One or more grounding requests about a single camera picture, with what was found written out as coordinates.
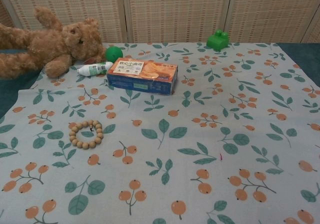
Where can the floral print tablecloth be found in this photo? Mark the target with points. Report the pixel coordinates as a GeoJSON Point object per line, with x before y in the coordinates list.
{"type": "Point", "coordinates": [175, 134]}

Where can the green ball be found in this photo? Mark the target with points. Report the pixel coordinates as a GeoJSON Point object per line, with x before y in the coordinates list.
{"type": "Point", "coordinates": [113, 54]}

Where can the green toy building block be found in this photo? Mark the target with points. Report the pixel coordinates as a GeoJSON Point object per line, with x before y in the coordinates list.
{"type": "Point", "coordinates": [217, 43]}

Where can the blue and orange cookie box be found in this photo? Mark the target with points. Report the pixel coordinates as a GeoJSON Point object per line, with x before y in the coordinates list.
{"type": "Point", "coordinates": [140, 71]}

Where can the white bottle with green label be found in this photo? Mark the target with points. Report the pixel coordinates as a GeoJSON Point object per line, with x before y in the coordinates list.
{"type": "Point", "coordinates": [93, 68]}

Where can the bamboo screen panel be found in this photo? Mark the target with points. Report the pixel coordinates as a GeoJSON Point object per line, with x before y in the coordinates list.
{"type": "Point", "coordinates": [5, 15]}
{"type": "Point", "coordinates": [175, 12]}
{"type": "Point", "coordinates": [270, 12]}
{"type": "Point", "coordinates": [313, 33]}
{"type": "Point", "coordinates": [82, 7]}

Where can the brown teddy bear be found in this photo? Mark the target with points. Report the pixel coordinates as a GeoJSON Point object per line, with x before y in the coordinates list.
{"type": "Point", "coordinates": [50, 44]}

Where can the small pink thread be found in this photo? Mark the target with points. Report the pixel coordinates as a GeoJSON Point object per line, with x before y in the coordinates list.
{"type": "Point", "coordinates": [220, 157]}

